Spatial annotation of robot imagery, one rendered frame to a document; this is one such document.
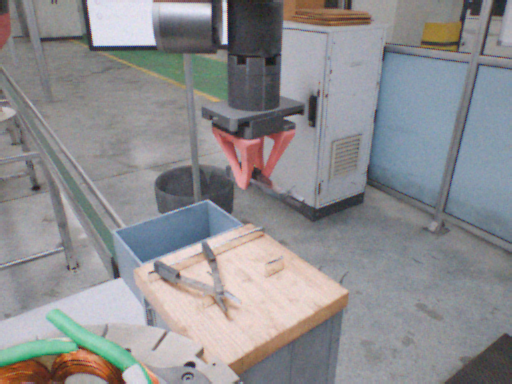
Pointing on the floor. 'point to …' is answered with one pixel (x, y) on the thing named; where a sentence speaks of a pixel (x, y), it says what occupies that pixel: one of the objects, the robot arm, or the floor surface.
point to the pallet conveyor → (89, 219)
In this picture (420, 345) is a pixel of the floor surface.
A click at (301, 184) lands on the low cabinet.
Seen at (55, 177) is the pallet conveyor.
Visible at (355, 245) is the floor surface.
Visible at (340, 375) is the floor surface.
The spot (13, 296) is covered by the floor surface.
